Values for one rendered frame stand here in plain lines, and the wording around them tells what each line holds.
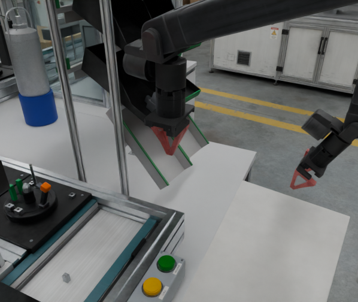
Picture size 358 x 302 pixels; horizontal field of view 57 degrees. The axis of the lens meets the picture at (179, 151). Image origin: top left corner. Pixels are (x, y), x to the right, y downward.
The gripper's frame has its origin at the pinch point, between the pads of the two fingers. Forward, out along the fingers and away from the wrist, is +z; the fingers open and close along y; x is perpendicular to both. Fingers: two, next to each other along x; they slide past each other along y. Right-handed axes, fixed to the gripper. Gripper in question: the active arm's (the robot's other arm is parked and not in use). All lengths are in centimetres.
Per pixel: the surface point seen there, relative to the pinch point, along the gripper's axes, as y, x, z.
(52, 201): 2.3, -35.7, 25.8
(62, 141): -43, -74, 40
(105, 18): -15.0, -24.6, -21.6
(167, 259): 5.8, 2.5, 26.4
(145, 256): 5.9, -3.4, 28.5
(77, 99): -81, -96, 39
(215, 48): -410, -125, 94
